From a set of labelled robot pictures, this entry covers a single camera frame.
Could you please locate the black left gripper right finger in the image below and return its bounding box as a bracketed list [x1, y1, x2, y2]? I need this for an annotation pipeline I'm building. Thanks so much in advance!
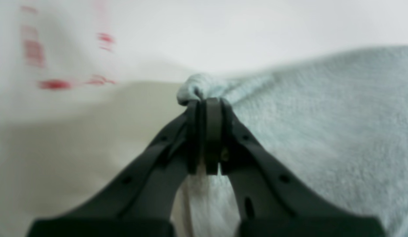
[204, 98, 385, 237]

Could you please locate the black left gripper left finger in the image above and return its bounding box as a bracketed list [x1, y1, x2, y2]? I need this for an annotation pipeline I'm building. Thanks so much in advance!
[29, 100, 202, 237]

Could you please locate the grey T-shirt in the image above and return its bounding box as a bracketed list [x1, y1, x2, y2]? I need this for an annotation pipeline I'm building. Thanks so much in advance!
[177, 45, 408, 237]

